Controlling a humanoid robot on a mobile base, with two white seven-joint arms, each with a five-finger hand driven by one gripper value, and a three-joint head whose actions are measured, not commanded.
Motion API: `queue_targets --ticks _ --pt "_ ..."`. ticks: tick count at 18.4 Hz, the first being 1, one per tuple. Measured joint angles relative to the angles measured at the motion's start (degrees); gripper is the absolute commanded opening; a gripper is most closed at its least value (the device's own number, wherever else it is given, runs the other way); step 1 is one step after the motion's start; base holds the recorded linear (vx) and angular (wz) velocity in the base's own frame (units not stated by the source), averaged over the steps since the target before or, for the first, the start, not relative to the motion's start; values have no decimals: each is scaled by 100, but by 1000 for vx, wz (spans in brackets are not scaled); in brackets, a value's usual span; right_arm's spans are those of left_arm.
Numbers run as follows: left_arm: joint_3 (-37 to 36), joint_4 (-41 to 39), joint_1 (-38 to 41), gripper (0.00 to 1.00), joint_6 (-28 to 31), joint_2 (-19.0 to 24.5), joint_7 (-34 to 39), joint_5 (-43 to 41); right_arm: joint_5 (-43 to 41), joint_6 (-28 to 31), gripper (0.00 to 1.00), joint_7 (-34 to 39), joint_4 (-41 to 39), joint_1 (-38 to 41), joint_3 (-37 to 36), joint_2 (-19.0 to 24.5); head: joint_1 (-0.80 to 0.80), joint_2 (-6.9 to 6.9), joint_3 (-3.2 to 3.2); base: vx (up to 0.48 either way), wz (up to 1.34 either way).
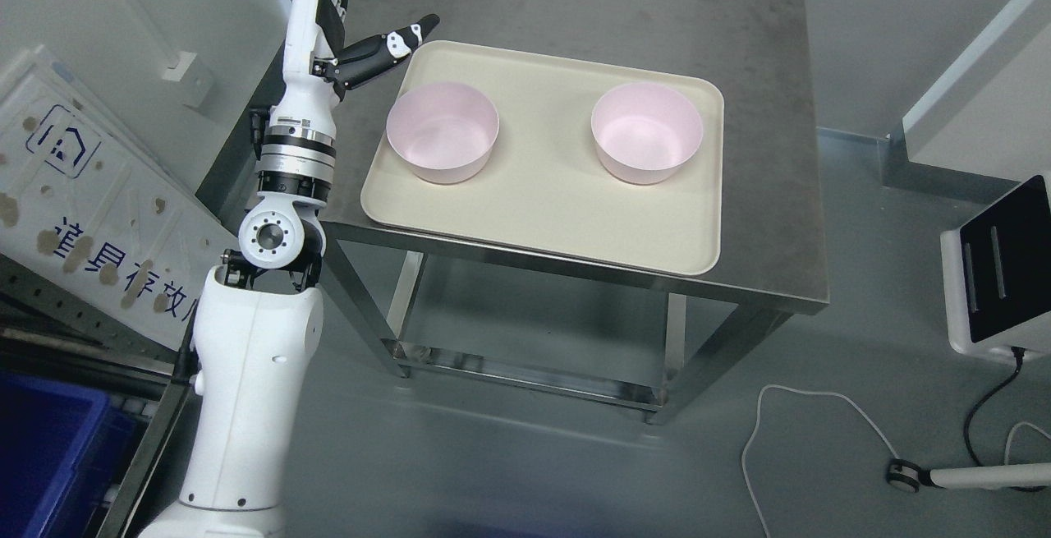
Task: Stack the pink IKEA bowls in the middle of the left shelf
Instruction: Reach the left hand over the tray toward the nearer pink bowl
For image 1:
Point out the pink bowl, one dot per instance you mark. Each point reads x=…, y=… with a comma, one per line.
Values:
x=644, y=132
x=444, y=131

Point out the white wheeled stand leg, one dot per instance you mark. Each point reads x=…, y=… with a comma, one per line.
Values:
x=907, y=476

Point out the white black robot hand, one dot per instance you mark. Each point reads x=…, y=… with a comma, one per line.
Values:
x=318, y=67

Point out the white device with black screen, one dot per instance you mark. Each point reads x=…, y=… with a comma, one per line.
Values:
x=996, y=276

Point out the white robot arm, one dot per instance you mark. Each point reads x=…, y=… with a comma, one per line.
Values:
x=256, y=329

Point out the blue plastic bin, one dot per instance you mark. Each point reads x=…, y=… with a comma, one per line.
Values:
x=61, y=447

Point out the white sign board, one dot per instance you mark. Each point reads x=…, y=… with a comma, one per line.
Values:
x=85, y=210

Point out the metal shelf rack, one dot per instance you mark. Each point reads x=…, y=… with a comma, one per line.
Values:
x=49, y=333

